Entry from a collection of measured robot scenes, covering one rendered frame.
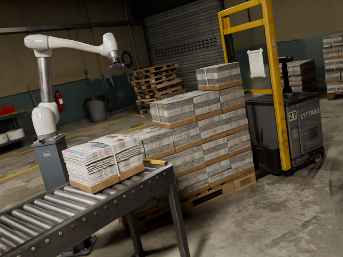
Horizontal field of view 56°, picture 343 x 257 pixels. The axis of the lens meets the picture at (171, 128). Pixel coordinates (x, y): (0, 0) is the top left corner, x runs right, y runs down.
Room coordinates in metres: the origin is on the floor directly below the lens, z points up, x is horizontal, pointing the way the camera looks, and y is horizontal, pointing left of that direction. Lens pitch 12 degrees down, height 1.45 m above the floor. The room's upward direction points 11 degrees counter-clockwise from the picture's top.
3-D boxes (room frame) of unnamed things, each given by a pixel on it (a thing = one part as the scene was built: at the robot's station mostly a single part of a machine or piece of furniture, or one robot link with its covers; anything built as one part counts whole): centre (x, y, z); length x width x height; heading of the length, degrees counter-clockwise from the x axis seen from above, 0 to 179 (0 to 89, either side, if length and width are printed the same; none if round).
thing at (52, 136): (2.55, 1.00, 1.03); 0.22 x 0.18 x 0.06; 173
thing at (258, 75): (3.50, -0.98, 1.27); 0.57 x 0.01 x 0.65; 26
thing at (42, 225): (1.54, 0.79, 0.77); 0.47 x 0.05 x 0.05; 46
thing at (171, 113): (3.05, -0.03, 0.95); 0.38 x 0.29 x 0.23; 25
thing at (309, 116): (3.65, -1.30, 0.40); 0.69 x 0.55 x 0.80; 26
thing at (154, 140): (2.99, 0.08, 0.42); 1.17 x 0.39 x 0.83; 116
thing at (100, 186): (1.84, 0.53, 0.83); 0.29 x 0.16 x 0.04; 40
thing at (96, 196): (1.78, 0.57, 0.77); 0.47 x 0.05 x 0.05; 46
